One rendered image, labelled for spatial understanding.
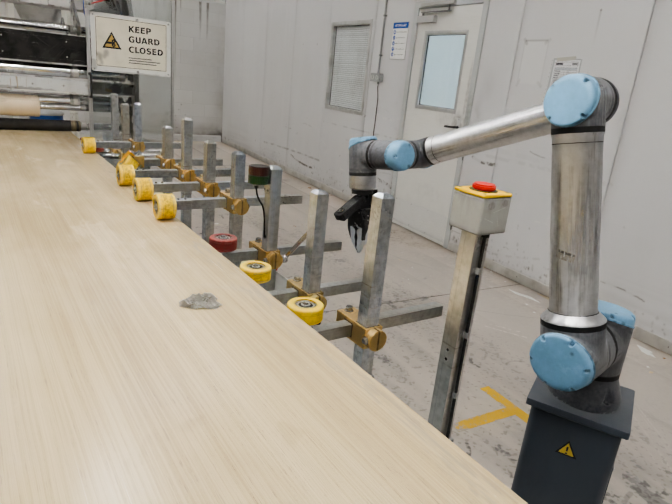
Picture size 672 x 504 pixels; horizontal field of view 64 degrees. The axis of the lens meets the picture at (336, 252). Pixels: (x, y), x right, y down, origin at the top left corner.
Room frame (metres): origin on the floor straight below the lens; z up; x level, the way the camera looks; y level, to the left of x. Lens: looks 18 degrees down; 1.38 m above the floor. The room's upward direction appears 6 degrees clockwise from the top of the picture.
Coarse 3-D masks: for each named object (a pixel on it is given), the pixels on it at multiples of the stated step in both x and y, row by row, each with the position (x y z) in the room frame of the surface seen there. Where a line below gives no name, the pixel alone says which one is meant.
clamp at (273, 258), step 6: (252, 246) 1.57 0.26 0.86; (258, 246) 1.54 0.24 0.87; (258, 252) 1.53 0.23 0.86; (264, 252) 1.50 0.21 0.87; (270, 252) 1.50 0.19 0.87; (276, 252) 1.50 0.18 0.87; (258, 258) 1.53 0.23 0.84; (264, 258) 1.49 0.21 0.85; (270, 258) 1.48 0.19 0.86; (276, 258) 1.49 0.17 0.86; (282, 258) 1.51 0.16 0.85; (270, 264) 1.48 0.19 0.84; (276, 264) 1.49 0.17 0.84
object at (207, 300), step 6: (192, 294) 1.03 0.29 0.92; (198, 294) 1.03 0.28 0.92; (204, 294) 1.05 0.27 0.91; (210, 294) 1.05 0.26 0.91; (186, 300) 1.01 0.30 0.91; (192, 300) 1.02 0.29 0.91; (198, 300) 1.02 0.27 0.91; (204, 300) 1.02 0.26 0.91; (210, 300) 1.02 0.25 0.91; (180, 306) 1.00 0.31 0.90; (186, 306) 1.00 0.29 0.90; (192, 306) 1.00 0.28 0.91; (198, 306) 1.00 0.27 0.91; (204, 306) 1.01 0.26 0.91; (210, 306) 1.01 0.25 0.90; (216, 306) 1.02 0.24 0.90
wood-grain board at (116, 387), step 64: (0, 192) 1.75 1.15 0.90; (64, 192) 1.83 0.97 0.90; (128, 192) 1.93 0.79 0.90; (0, 256) 1.18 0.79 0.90; (64, 256) 1.22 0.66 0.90; (128, 256) 1.26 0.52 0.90; (192, 256) 1.31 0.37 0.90; (0, 320) 0.87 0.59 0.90; (64, 320) 0.89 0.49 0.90; (128, 320) 0.92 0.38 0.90; (192, 320) 0.95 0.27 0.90; (256, 320) 0.98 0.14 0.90; (0, 384) 0.68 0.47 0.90; (64, 384) 0.69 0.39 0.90; (128, 384) 0.71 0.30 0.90; (192, 384) 0.73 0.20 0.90; (256, 384) 0.75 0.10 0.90; (320, 384) 0.77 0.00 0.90; (0, 448) 0.55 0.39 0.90; (64, 448) 0.56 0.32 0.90; (128, 448) 0.57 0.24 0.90; (192, 448) 0.58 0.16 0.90; (256, 448) 0.59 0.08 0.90; (320, 448) 0.61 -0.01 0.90; (384, 448) 0.62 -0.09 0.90; (448, 448) 0.63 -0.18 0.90
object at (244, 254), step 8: (328, 240) 1.71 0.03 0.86; (336, 240) 1.72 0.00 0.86; (248, 248) 1.54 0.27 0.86; (280, 248) 1.58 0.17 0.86; (288, 248) 1.60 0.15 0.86; (304, 248) 1.63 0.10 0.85; (328, 248) 1.68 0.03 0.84; (336, 248) 1.70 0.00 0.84; (224, 256) 1.47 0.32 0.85; (232, 256) 1.49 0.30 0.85; (240, 256) 1.50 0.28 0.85; (248, 256) 1.52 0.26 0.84; (256, 256) 1.53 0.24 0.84
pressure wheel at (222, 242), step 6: (216, 234) 1.50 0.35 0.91; (222, 234) 1.51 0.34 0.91; (228, 234) 1.51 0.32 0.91; (210, 240) 1.46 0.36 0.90; (216, 240) 1.45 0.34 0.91; (222, 240) 1.45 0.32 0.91; (228, 240) 1.46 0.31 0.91; (234, 240) 1.47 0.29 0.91; (216, 246) 1.45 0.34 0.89; (222, 246) 1.45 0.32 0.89; (228, 246) 1.45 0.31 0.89; (234, 246) 1.47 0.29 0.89; (222, 252) 1.47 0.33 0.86
